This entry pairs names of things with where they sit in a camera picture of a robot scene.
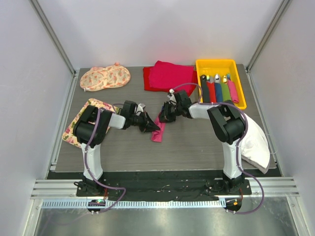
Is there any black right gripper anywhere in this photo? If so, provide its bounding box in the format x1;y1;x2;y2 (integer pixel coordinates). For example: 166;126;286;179
157;101;183;123

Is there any pink paper napkin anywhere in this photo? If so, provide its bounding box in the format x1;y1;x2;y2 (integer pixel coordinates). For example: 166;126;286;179
151;114;166;143

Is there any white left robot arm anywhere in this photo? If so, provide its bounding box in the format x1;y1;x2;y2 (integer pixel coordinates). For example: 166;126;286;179
73;100;160;196

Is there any red napkin cutlery roll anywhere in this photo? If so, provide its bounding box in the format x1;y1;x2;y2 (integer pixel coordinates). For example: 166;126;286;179
206;75;217;103

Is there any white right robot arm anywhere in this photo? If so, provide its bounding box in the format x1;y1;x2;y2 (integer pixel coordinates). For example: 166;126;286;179
158;89;247;194

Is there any blue napkin cutlery roll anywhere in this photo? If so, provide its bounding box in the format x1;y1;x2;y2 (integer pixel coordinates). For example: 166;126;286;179
214;74;223;102

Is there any stack of red napkins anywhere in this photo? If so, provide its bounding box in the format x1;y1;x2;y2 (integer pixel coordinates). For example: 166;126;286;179
143;60;197;95

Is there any floral fabric pouch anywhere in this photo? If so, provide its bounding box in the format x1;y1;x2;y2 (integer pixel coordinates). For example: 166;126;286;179
79;62;131;92

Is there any black napkin cutlery roll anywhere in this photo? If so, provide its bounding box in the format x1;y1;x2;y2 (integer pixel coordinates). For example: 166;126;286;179
200;75;211;103

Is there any floral pattern tray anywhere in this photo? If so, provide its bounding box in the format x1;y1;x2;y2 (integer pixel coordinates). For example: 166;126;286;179
62;98;116;148

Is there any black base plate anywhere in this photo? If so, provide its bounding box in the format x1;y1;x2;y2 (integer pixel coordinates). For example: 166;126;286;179
74;170;252;202

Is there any white cloth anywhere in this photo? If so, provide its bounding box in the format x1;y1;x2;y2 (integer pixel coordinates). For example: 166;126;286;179
241;115;271;174

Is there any aluminium frame rail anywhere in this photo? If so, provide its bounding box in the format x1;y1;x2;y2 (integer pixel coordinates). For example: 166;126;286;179
31;177;299;201

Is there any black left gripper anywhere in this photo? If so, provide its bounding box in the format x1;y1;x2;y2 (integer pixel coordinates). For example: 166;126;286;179
129;111;159;133

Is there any yellow plastic bin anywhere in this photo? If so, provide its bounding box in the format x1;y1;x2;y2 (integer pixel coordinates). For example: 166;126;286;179
195;59;247;110

